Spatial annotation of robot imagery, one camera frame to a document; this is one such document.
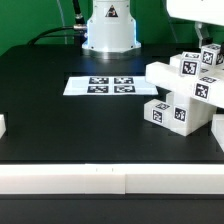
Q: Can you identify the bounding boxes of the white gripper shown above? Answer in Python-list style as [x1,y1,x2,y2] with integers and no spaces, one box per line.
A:
[166,0,224,47]

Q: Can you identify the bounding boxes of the white chair back part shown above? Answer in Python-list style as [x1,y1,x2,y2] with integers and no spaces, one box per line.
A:
[145,53,224,109]

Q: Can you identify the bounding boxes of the small white tagged cube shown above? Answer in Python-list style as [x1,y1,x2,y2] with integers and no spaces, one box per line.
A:
[201,44,224,66]

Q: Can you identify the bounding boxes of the white tagged cube edge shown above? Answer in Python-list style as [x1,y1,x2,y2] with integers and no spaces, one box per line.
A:
[179,52,201,77]

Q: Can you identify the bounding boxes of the white chair seat part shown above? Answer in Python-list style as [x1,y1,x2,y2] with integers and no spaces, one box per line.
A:
[166,92,217,136]

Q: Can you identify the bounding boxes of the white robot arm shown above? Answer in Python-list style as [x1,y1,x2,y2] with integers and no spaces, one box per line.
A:
[82,0,224,59]

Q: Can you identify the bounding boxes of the white block right edge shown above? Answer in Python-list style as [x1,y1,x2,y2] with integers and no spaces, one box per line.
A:
[211,114,224,152]

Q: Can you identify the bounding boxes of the white block edge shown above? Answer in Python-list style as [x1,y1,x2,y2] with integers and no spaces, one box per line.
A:
[0,114,6,139]
[211,114,224,152]

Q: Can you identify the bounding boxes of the white block left edge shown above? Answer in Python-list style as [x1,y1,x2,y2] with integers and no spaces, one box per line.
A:
[0,114,6,139]

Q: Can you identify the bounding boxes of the black cable on base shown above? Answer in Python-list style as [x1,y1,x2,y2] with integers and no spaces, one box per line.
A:
[27,0,88,46]

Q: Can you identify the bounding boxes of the white front rail wall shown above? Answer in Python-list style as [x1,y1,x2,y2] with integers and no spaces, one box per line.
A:
[0,164,224,194]

